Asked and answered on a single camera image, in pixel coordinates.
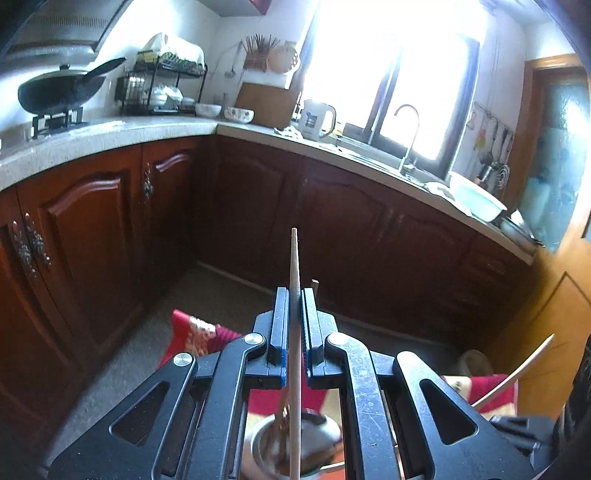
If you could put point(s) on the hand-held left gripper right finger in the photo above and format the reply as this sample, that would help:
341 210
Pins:
310 337

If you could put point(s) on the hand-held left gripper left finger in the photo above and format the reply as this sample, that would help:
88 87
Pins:
277 337

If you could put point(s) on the metal utensil holder cup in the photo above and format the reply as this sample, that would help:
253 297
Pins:
325 429

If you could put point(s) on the hanging kitchen utensils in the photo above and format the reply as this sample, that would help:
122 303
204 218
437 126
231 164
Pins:
494 147

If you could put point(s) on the gold fork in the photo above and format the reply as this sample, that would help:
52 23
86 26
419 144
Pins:
280 410

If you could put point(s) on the red and orange patterned blanket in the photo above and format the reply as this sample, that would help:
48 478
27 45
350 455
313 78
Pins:
198 337

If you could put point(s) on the brown wooden kitchen cabinets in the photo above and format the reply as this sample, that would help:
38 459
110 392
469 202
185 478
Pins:
240 207

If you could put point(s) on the white dishcloth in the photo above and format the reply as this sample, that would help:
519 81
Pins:
438 190

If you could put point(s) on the metal pot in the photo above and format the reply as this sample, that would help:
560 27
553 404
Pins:
519 228

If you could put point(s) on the white basin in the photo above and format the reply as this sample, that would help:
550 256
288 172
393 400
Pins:
478 201

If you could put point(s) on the white electric kettle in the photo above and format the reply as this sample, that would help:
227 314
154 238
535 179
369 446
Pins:
314 119

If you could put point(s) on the metal faucet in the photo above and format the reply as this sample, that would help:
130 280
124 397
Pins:
413 138

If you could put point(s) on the patterned bowl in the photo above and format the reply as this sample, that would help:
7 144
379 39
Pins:
238 114

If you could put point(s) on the wooden cutting board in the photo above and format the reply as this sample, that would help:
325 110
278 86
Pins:
268 106

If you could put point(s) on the white bowl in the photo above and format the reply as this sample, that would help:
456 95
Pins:
208 110

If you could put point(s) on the black dish rack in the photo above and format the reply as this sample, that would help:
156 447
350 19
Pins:
157 92

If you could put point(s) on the window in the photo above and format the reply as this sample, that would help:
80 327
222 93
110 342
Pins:
369 69

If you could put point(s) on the speckled stone countertop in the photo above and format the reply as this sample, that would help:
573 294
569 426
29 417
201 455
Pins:
92 134

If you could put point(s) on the frosted glass door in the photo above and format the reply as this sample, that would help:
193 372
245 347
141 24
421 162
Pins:
554 161

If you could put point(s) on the round woven strainer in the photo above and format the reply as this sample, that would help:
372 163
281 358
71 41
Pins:
284 57

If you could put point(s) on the white plastic bag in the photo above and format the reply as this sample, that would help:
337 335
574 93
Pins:
178 48

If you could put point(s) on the gas stove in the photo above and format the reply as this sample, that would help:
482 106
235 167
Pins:
57 121

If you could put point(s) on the black wok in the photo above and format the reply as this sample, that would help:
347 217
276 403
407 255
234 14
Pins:
60 90

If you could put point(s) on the range hood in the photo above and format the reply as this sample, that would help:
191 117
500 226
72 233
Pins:
60 27

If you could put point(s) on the wall chopstick holder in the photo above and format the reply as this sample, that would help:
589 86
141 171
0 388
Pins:
259 53

